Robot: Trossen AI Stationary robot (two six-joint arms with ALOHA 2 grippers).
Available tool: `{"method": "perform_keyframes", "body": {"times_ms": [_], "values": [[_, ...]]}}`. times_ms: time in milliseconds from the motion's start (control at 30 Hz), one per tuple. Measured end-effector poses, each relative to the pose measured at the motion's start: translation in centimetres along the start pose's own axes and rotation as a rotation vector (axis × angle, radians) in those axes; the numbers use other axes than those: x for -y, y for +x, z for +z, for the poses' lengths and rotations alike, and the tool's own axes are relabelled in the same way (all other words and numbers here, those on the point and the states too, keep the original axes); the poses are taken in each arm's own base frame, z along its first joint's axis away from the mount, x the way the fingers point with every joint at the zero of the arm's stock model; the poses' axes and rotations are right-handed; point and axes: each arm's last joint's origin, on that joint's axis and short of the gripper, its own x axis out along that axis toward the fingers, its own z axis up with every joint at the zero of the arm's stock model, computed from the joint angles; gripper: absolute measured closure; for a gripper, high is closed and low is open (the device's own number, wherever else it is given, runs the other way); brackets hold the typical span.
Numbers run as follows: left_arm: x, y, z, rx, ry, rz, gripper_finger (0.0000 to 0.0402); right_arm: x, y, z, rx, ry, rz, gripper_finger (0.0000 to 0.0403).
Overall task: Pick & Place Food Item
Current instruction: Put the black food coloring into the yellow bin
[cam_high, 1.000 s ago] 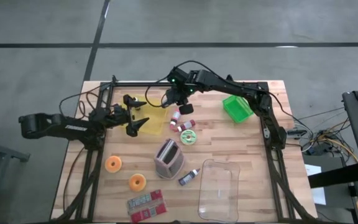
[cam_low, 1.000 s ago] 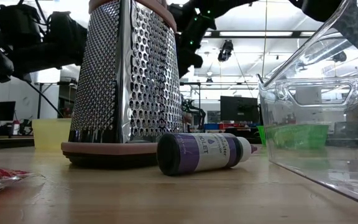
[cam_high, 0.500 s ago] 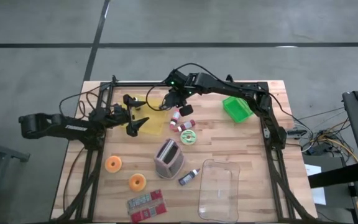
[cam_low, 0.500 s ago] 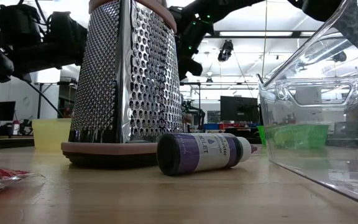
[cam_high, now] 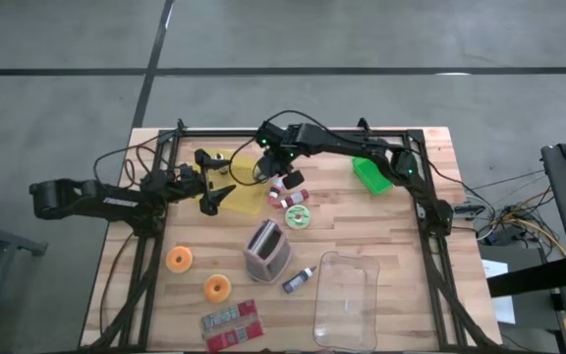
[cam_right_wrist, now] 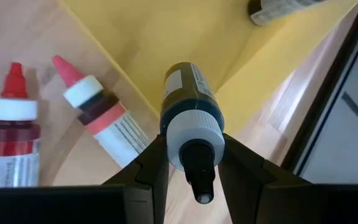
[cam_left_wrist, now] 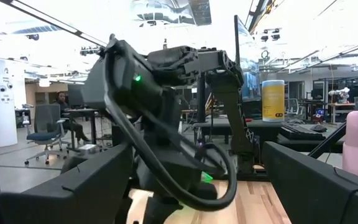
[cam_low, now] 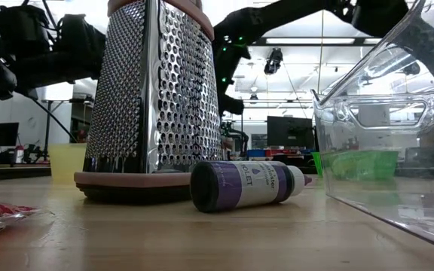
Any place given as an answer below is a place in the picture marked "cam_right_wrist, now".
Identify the black food colouring bottle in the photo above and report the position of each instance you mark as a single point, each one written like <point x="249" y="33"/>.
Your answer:
<point x="191" y="102"/>
<point x="275" y="11"/>

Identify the yellow translucent plastic bin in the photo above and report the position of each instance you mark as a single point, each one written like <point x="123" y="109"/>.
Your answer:
<point x="135" y="37"/>

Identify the red-tipped food colouring bottle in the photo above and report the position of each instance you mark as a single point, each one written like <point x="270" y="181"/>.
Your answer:
<point x="11" y="146"/>

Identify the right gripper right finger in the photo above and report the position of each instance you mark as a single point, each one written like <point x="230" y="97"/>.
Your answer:
<point x="291" y="205"/>

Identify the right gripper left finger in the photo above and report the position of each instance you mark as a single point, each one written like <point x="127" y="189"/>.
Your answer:
<point x="73" y="205"/>

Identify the red marker tube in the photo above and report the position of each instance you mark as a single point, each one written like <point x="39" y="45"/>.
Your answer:
<point x="104" y="118"/>

